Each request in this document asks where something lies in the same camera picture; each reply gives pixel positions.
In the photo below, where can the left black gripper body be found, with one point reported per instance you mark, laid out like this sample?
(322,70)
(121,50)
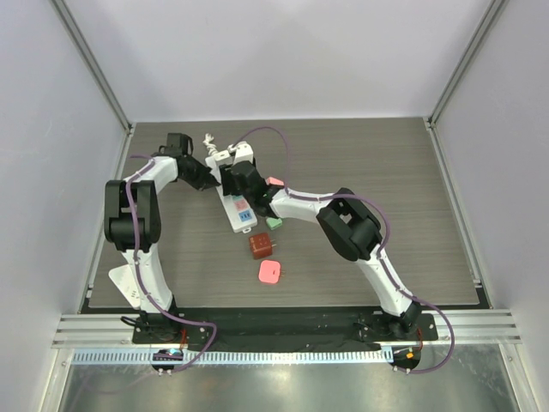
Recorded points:
(191,176)

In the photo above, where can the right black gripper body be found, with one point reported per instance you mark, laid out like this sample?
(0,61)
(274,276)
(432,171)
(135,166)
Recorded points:
(229,183)

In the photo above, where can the black cube plug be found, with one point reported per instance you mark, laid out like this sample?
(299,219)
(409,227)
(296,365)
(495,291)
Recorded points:
(228,184)

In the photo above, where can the pink cube socket adapter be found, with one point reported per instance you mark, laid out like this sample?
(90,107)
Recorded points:
(274,183)

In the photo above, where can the white power strip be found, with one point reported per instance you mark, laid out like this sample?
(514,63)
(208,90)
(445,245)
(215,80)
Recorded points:
(238,211)

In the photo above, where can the green cube plug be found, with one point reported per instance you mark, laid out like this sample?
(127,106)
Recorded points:
(273,223)

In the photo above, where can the dark red cube plug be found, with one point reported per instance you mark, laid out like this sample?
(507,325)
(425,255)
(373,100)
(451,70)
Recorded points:
(261,245)

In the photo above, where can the pink plug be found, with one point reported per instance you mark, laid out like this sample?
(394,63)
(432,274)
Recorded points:
(270,272)

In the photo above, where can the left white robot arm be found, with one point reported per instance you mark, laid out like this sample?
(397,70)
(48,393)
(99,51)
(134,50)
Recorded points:
(132,223)

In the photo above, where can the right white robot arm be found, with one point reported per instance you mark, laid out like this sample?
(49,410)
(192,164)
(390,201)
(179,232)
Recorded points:
(353,231)

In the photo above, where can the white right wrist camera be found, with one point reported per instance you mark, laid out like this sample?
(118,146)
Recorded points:
(240,152)

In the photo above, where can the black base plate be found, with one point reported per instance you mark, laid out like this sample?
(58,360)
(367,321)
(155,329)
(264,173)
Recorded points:
(320,329)

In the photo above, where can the white slotted cable duct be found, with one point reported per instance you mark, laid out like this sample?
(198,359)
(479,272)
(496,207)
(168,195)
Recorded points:
(170,357)

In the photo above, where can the aluminium frame rail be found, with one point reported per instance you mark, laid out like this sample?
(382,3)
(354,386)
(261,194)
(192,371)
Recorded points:
(469,326)

